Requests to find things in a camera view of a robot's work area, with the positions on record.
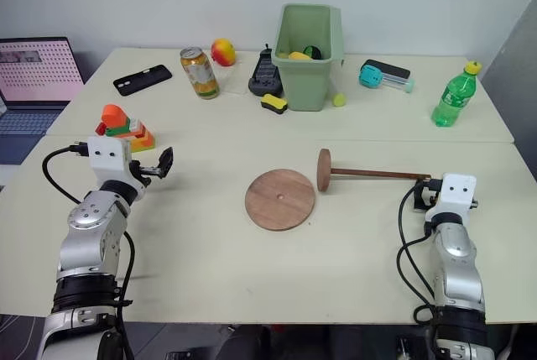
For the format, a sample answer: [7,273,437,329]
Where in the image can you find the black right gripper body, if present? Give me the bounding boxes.
[422,180,442,211]

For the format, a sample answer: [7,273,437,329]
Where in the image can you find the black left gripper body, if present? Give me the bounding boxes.
[127,159,163,190]

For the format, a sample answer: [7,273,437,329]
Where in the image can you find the wooden mallet stick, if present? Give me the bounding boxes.
[316,148,433,193]

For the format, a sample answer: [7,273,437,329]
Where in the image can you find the colourful toy block stack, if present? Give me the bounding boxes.
[94,103,156,154]

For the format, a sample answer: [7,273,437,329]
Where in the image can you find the black phone case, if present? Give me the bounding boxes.
[112,64,174,97]

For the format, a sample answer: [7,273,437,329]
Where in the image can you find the orange drink can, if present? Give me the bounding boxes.
[180,45,222,102]

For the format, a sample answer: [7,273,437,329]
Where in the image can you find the green plastic bottle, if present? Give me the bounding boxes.
[430,60,483,128]

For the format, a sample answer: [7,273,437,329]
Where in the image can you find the teal capped clear tube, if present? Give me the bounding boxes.
[357,64,417,94]

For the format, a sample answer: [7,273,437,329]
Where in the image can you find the yellow and black sponge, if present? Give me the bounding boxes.
[259,92,289,117]

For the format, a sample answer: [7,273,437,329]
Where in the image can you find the black flat case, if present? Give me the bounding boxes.
[363,58,412,81]

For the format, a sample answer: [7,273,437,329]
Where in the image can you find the red and yellow apple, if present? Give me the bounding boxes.
[210,37,237,68]

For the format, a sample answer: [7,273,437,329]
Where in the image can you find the round wooden base disc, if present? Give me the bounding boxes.
[244,169,317,232]

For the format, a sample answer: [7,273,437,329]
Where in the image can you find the grey partition panel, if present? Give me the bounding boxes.
[481,0,537,218]

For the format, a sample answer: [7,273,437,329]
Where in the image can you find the open grey laptop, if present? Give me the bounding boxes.
[0,36,86,137]

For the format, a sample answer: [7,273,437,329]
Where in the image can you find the green plastic bin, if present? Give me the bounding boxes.
[270,3,347,113]

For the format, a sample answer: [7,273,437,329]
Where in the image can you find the dark rounded shape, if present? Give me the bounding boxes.
[217,324,274,360]

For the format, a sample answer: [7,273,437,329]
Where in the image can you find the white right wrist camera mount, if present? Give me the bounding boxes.
[430,172,477,223]

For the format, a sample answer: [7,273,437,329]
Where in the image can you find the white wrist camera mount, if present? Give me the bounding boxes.
[430,172,477,223]
[86,136,133,187]

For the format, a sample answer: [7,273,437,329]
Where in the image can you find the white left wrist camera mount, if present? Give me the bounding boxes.
[86,136,133,187]

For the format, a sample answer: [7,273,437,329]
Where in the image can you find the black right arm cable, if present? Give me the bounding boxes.
[395,185,438,327]

